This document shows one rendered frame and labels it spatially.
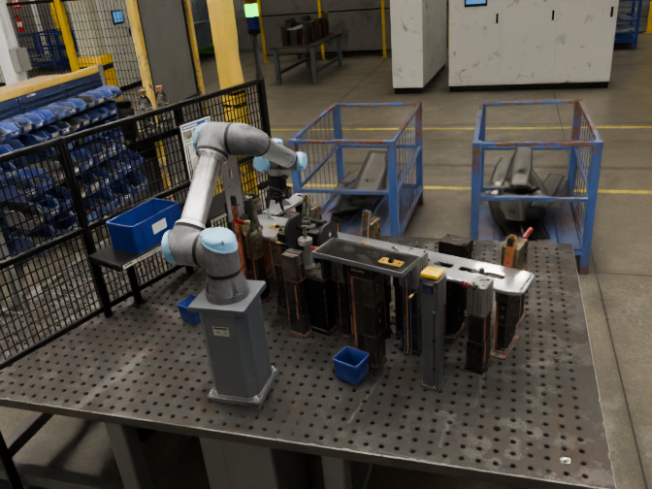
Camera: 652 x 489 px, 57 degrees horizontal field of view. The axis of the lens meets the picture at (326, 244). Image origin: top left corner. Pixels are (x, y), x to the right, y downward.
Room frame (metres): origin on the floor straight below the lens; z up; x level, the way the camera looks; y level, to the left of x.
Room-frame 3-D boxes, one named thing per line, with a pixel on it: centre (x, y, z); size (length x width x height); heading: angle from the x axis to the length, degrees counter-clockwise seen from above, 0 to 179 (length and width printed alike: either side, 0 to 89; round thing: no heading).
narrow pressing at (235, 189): (2.74, 0.42, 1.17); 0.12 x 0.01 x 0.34; 143
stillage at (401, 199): (4.73, -0.36, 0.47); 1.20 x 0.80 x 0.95; 161
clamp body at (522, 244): (2.09, -0.73, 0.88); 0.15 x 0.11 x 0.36; 143
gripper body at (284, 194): (2.55, 0.19, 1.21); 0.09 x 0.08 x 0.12; 53
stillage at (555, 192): (4.28, -1.58, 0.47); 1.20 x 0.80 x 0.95; 163
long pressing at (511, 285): (2.29, -0.17, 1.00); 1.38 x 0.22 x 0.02; 53
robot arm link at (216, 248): (1.81, 0.36, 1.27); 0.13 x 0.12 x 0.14; 67
